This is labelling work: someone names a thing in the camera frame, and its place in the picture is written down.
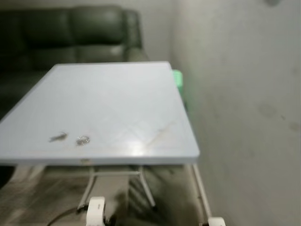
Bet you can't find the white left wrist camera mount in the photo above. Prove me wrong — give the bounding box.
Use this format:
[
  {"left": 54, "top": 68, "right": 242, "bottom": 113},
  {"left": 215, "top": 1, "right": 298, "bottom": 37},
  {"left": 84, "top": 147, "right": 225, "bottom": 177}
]
[{"left": 86, "top": 197, "right": 106, "bottom": 226}]

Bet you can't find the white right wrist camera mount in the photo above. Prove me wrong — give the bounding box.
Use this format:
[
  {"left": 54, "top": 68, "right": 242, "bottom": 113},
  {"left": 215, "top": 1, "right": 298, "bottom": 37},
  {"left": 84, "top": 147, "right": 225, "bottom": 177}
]
[{"left": 208, "top": 217, "right": 226, "bottom": 226}]

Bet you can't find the dark green leather sofa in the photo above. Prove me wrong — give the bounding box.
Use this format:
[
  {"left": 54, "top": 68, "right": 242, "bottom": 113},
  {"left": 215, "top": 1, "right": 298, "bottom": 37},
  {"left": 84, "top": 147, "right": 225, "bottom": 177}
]
[{"left": 0, "top": 5, "right": 149, "bottom": 118}]

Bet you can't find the silver key ring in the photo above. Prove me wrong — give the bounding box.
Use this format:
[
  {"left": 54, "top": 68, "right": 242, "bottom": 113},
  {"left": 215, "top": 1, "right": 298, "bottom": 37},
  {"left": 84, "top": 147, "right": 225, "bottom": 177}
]
[{"left": 76, "top": 135, "right": 91, "bottom": 146}]

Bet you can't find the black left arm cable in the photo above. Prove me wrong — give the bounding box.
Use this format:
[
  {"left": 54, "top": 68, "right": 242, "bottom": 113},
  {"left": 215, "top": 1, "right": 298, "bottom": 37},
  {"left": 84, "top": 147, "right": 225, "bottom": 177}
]
[{"left": 47, "top": 203, "right": 90, "bottom": 226}]

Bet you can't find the dark metal key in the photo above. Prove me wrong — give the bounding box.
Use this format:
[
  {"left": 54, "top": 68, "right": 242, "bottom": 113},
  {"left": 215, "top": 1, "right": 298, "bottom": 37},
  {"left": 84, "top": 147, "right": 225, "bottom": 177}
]
[{"left": 49, "top": 133, "right": 68, "bottom": 143}]

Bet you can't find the green plastic chair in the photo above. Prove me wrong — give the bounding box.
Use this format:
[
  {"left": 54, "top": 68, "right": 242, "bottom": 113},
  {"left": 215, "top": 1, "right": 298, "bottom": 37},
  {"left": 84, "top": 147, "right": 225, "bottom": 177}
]
[{"left": 172, "top": 70, "right": 189, "bottom": 112}]

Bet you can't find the light blue folding table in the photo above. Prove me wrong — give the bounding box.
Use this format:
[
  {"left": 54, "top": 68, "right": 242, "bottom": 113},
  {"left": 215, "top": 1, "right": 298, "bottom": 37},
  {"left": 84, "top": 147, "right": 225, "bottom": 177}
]
[{"left": 0, "top": 61, "right": 213, "bottom": 223}]

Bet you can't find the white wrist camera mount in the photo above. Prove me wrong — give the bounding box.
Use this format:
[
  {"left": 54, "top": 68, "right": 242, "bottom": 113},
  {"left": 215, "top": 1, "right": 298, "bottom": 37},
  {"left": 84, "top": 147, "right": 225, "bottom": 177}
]
[
  {"left": 86, "top": 197, "right": 106, "bottom": 226},
  {"left": 208, "top": 217, "right": 226, "bottom": 226}
]

